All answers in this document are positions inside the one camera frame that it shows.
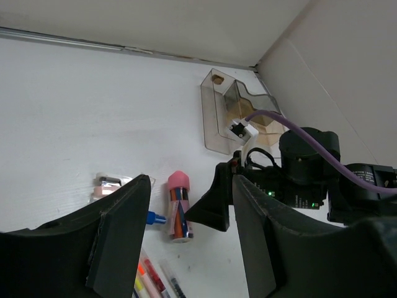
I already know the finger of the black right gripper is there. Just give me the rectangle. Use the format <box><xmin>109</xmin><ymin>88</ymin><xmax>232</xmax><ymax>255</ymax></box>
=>
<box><xmin>185</xmin><ymin>162</ymin><xmax>233</xmax><ymax>232</ymax></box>

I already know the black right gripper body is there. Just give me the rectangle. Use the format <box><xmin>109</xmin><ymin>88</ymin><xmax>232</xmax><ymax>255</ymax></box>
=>
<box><xmin>236</xmin><ymin>130</ymin><xmax>340</xmax><ymax>210</ymax></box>

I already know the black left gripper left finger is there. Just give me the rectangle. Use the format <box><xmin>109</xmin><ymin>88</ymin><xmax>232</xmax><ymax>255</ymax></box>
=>
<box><xmin>1</xmin><ymin>174</ymin><xmax>151</xmax><ymax>297</ymax></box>

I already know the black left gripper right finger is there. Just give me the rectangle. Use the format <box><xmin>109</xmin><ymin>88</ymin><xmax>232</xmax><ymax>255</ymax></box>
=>
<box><xmin>233</xmin><ymin>175</ymin><xmax>396</xmax><ymax>297</ymax></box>

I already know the pink capped pencil tube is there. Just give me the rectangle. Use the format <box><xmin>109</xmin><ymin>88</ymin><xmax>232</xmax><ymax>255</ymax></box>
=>
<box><xmin>167</xmin><ymin>171</ymin><xmax>194</xmax><ymax>243</ymax></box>

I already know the orange yellow highlighter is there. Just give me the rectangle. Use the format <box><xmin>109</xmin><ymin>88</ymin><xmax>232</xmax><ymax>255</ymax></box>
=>
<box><xmin>135</xmin><ymin>253</ymin><xmax>162</xmax><ymax>298</ymax></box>

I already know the red pen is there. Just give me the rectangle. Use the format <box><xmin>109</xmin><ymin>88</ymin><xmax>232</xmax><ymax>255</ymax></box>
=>
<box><xmin>143</xmin><ymin>258</ymin><xmax>171</xmax><ymax>298</ymax></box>

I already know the black clear pen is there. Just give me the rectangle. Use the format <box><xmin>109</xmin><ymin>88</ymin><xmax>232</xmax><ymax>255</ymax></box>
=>
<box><xmin>159</xmin><ymin>260</ymin><xmax>186</xmax><ymax>298</ymax></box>

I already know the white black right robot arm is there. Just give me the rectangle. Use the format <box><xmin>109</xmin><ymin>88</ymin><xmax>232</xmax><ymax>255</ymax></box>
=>
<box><xmin>186</xmin><ymin>131</ymin><xmax>396</xmax><ymax>232</ymax></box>

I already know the clear acrylic desk organizer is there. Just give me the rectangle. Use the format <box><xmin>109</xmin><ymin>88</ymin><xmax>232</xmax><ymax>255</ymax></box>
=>
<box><xmin>200</xmin><ymin>68</ymin><xmax>281</xmax><ymax>155</ymax></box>

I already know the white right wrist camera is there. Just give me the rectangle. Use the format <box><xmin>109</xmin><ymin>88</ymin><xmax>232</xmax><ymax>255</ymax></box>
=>
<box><xmin>226</xmin><ymin>119</ymin><xmax>259</xmax><ymax>166</ymax></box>

